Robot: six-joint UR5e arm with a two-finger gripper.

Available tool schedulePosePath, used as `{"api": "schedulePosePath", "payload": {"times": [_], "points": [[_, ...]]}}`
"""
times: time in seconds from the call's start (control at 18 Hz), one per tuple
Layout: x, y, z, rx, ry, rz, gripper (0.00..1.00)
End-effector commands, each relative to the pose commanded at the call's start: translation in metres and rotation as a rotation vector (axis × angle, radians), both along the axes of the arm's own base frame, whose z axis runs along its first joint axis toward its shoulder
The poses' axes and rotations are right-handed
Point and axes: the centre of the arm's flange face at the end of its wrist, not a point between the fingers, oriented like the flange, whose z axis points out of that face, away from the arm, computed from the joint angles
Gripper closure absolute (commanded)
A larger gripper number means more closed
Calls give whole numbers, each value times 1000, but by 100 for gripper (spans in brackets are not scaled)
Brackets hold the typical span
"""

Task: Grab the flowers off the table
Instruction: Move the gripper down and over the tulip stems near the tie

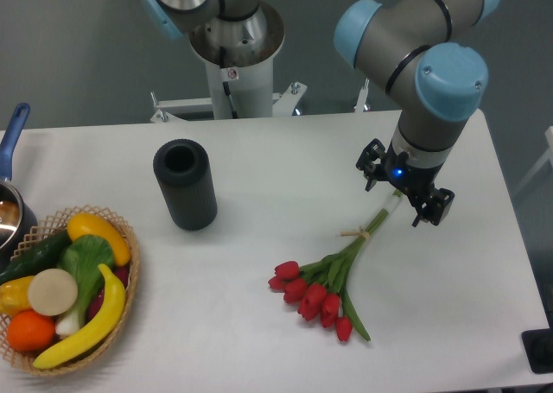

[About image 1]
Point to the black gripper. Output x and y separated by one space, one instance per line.
412 171

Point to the red tulip bouquet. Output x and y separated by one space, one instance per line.
319 289

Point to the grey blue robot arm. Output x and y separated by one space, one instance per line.
407 50

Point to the black device at edge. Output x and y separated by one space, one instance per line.
538 349

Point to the dark grey ribbed vase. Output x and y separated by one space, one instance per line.
183 172

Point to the dark red vegetable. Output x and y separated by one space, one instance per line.
122 273

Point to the yellow banana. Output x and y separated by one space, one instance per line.
94 331

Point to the green bok choy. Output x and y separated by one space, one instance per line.
81 260

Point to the woven wicker basket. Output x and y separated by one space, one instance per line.
46 228

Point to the green cucumber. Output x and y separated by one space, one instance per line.
45 254

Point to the beige round disc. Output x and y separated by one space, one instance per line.
52 292

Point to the orange fruit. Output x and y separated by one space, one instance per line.
29 331

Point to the yellow bell pepper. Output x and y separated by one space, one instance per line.
14 296

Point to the white frame at right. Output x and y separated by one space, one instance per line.
537 173

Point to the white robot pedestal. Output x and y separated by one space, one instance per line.
238 59

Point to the blue handled saucepan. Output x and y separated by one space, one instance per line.
17 218

